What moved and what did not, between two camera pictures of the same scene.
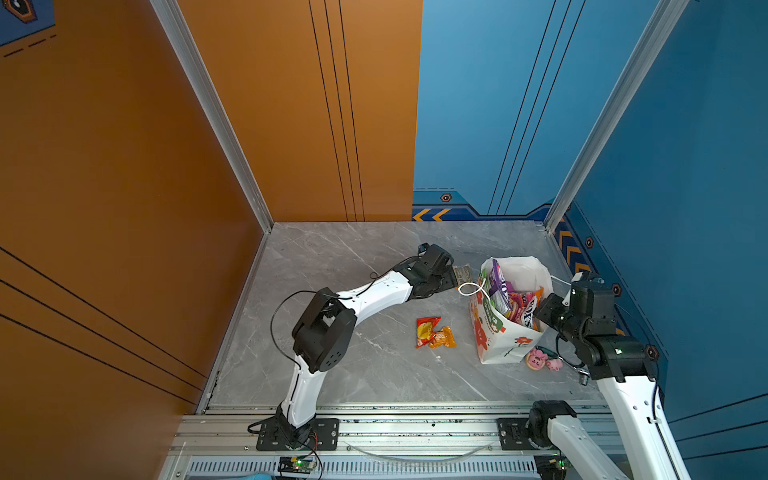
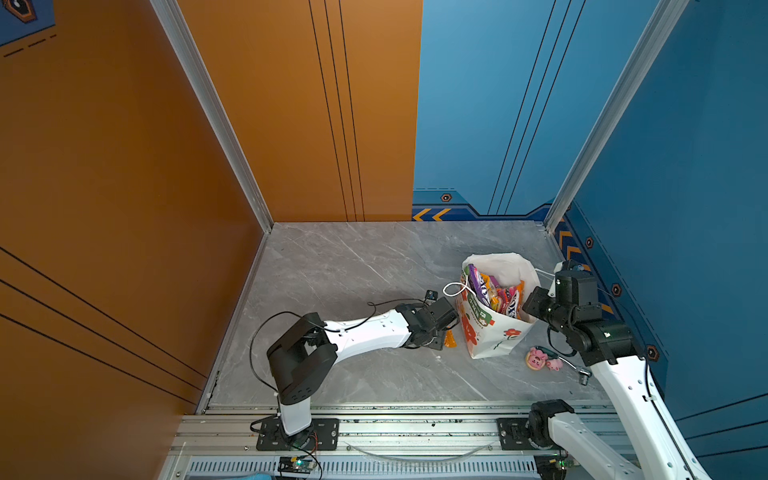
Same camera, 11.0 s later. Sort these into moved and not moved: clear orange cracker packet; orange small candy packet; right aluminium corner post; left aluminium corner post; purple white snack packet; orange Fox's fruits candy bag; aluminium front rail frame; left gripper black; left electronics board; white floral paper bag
Moved: white floral paper bag; orange Fox's fruits candy bag; purple white snack packet; clear orange cracker packet; left gripper black
Not moved: orange small candy packet; aluminium front rail frame; right aluminium corner post; left aluminium corner post; left electronics board
